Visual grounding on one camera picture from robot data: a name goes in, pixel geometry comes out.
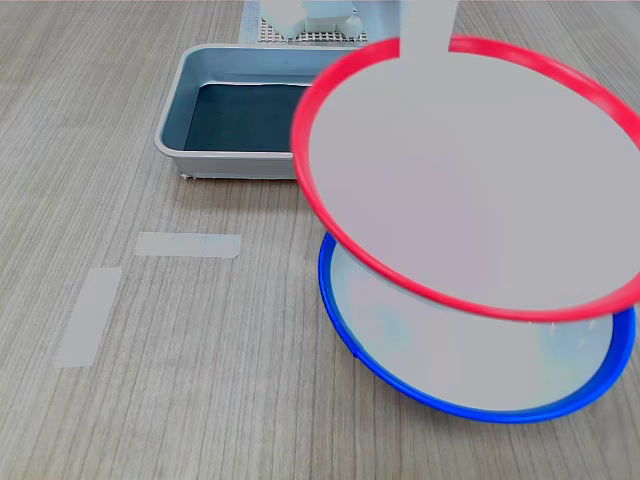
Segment steel tray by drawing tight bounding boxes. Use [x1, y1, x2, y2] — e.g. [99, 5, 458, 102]
[153, 43, 372, 182]

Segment white plate red rim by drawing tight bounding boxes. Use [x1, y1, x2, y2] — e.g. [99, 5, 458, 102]
[291, 34, 640, 323]

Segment pale perforated base plate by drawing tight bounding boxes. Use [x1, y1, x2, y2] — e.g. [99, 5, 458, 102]
[259, 17, 372, 45]

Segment white plate blue rim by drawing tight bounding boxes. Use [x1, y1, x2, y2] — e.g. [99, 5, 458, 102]
[318, 230, 638, 426]

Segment black tray mat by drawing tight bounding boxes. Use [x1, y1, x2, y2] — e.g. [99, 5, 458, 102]
[183, 82, 315, 153]

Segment pale tape strip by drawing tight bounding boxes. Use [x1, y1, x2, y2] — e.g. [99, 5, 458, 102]
[53, 267, 123, 370]
[134, 231, 242, 259]

